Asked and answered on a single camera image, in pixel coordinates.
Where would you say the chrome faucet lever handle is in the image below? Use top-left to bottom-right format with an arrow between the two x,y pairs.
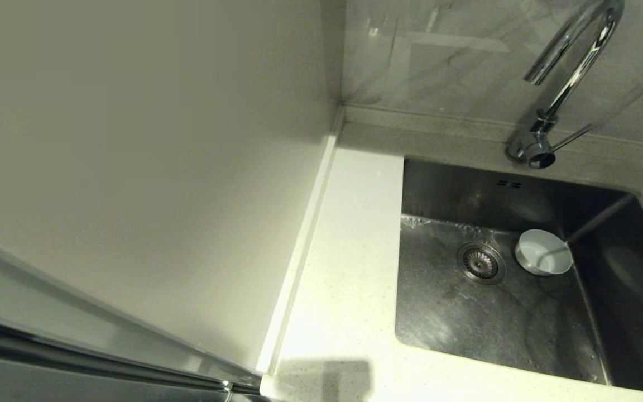
551,124 -> 594,152

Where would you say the dark refrigerator door handle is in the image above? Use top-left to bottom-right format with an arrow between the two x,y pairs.
0,314 -> 261,393

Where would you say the chrome gooseneck faucet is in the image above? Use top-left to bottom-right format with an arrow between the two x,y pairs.
507,0 -> 626,170

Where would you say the round metal drain strainer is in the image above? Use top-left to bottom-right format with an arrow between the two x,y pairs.
457,242 -> 506,285

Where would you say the white countertop edge strip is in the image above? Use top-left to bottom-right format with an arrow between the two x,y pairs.
257,109 -> 344,375

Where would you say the stainless steel sink basin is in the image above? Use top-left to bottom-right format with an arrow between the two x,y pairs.
395,156 -> 643,396

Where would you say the white cabinet side panel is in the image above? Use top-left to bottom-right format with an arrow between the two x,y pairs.
0,0 -> 346,374

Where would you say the small white bowl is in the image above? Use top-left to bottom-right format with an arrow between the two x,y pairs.
514,229 -> 574,277

